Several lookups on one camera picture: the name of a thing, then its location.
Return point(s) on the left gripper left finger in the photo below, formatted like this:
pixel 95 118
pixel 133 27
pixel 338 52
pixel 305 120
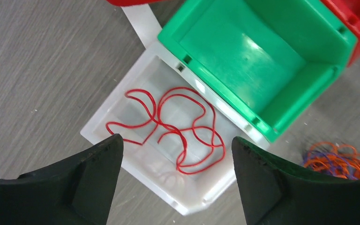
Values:
pixel 77 190

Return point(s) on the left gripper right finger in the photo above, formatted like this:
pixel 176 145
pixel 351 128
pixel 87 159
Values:
pixel 275 191

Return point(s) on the white plastic bin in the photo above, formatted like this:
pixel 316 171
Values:
pixel 177 131

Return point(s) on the green plastic bin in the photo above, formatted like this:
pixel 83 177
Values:
pixel 272 101

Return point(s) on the white clothes rack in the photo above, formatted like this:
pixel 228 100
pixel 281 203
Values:
pixel 144 23

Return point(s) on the red plastic bin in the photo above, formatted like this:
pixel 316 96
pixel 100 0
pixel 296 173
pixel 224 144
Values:
pixel 354 21

